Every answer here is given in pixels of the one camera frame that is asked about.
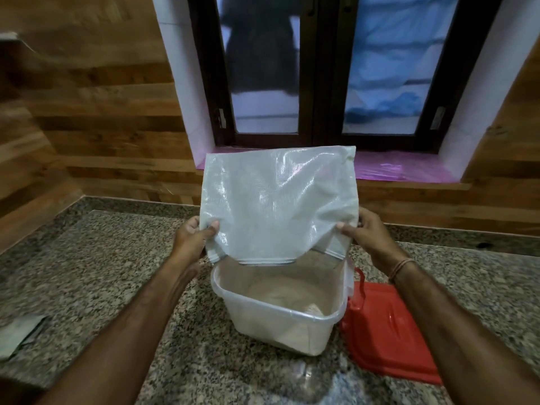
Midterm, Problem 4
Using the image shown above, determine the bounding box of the person's left hand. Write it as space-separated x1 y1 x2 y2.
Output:
172 216 220 269

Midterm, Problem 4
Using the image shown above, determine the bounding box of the person's right hand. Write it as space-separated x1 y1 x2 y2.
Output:
336 206 400 275

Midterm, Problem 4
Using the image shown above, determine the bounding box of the white woven plastic sack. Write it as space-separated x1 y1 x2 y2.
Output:
199 146 360 265

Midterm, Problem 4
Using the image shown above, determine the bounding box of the person's left forearm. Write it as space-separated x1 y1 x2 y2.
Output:
36 254 200 405

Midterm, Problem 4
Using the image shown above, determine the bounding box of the person's right forearm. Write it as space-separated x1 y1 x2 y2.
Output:
390 261 540 405

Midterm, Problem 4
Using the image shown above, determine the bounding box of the thread wrist band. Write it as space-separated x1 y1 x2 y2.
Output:
389 258 416 283

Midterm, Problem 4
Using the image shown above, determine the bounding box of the pink plastic sill sheet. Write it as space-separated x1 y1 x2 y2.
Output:
195 147 460 184

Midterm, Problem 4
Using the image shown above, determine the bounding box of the white flour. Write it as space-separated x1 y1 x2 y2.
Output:
236 276 334 355

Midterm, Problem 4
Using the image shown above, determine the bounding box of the clear plastic container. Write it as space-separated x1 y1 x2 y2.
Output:
210 249 355 357

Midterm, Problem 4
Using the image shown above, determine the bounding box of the red plastic container lid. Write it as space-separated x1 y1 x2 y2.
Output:
340 267 443 385

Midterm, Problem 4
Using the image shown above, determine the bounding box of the grey paper scrap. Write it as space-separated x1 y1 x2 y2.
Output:
0 315 48 361

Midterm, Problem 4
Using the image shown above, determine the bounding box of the dark wooden window frame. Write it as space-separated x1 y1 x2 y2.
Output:
187 0 505 154

